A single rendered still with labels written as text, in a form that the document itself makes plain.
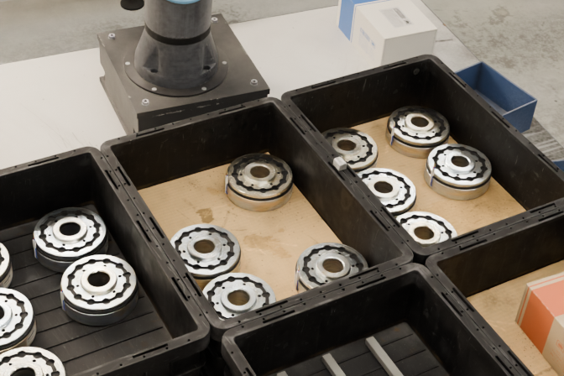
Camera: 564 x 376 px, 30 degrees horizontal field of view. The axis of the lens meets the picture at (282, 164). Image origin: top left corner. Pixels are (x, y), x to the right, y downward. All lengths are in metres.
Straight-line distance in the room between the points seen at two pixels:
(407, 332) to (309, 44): 0.90
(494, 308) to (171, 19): 0.73
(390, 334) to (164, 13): 0.69
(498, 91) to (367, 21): 0.30
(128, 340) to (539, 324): 0.55
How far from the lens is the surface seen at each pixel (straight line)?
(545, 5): 3.89
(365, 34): 2.15
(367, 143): 1.69
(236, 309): 1.40
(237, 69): 1.93
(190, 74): 1.86
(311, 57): 2.16
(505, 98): 2.08
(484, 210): 1.66
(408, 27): 2.12
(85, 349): 1.42
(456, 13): 3.74
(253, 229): 1.57
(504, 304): 1.53
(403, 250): 1.42
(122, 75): 1.91
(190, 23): 1.82
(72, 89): 2.06
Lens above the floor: 1.91
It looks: 40 degrees down
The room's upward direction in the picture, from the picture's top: 5 degrees clockwise
